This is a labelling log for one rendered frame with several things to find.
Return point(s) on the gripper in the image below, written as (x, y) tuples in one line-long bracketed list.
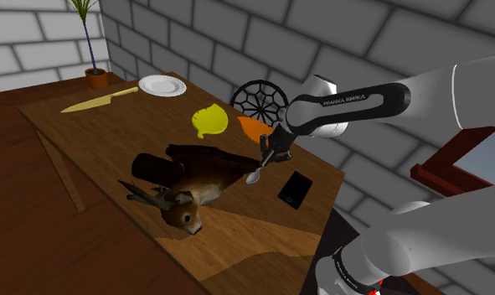
[(280, 142)]

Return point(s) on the silver spoon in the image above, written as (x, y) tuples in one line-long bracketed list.
[(253, 176)]

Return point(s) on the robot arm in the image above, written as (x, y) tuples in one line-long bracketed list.
[(435, 237)]

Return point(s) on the orange leaf-shaped plate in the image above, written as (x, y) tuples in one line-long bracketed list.
[(253, 128)]

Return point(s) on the black phone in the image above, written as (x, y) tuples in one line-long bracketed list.
[(295, 190)]

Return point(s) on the yellow leaf-shaped plate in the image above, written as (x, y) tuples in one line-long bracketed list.
[(210, 119)]

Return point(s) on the brown deer figure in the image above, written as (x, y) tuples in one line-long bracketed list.
[(208, 179)]

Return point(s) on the white plate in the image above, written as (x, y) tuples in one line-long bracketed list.
[(162, 85)]

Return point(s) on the dark brown cylinder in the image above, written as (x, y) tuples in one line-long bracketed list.
[(151, 169)]

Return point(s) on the wooden table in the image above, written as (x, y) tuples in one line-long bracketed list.
[(120, 126)]

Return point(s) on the red-framed window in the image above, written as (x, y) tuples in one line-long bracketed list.
[(455, 163)]

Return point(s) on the yellow knife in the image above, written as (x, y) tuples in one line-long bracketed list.
[(92, 103)]

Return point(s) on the green plant in orange pot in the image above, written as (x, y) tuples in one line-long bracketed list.
[(96, 75)]

